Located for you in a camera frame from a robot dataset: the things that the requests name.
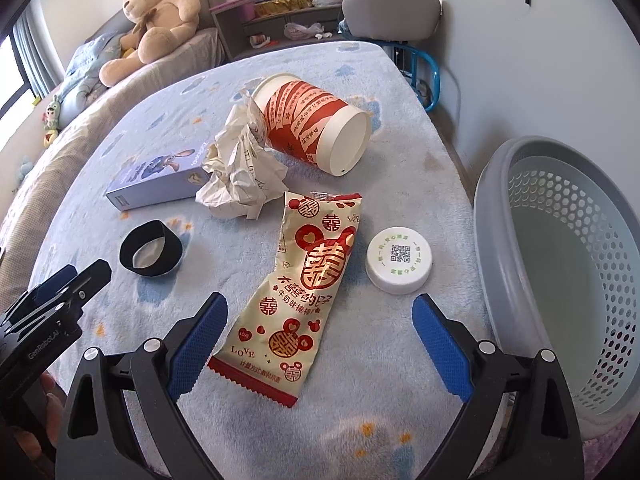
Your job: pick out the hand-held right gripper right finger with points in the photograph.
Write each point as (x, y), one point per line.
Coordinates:
(440, 350)

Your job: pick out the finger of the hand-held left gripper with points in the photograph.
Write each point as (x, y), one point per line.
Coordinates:
(87, 280)
(50, 282)

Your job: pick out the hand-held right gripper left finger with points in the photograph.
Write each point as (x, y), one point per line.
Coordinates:
(197, 345)

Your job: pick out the white round lid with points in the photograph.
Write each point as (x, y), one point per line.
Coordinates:
(399, 260)

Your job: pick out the red and cream snack wrapper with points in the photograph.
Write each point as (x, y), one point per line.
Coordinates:
(300, 285)

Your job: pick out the lavender cardboard box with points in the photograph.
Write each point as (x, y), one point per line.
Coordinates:
(155, 175)

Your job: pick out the grey perforated plastic basket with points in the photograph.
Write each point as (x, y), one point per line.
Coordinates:
(575, 260)

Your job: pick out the white paper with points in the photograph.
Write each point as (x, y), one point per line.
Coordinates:
(235, 175)

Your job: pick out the red and white paper cup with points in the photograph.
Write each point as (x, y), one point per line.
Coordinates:
(300, 115)

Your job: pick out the person's left hand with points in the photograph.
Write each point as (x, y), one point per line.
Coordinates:
(52, 410)

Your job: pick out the small blue plush toy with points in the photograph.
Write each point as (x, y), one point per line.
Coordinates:
(25, 167)

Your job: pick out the bed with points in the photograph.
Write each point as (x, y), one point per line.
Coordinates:
(60, 150)

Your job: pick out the small green plush toy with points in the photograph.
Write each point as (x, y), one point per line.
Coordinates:
(51, 117)

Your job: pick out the light blue printed blanket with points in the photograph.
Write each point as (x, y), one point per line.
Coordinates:
(400, 170)

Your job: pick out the blue printed quilt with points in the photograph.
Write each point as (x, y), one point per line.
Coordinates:
(85, 70)

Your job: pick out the window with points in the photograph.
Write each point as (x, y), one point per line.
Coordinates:
(10, 75)

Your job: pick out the grey curtain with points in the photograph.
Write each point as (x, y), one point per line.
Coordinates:
(35, 55)

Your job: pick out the beige teddy bear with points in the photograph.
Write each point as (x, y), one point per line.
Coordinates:
(160, 15)

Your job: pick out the grey shelf unit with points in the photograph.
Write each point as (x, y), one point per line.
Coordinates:
(225, 35)

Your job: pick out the white wardrobe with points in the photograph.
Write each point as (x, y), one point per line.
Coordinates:
(500, 60)

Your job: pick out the pink box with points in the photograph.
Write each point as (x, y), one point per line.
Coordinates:
(235, 7)

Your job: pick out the white plastic bag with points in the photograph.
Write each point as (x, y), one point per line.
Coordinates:
(302, 30)

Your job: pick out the golden snack packs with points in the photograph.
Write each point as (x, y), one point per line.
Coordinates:
(282, 6)

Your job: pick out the grey chair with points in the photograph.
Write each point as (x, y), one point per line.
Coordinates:
(390, 12)

